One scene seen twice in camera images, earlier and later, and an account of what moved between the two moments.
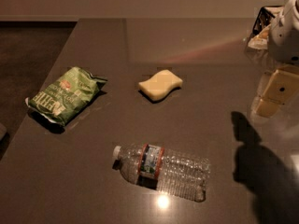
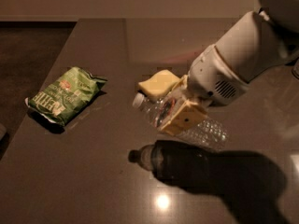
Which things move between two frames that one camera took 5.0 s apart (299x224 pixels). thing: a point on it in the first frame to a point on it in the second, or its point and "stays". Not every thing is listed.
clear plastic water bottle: (163, 169) to (206, 133)
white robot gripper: (285, 37) to (211, 77)
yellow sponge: (161, 85) stays
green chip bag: (63, 98) stays
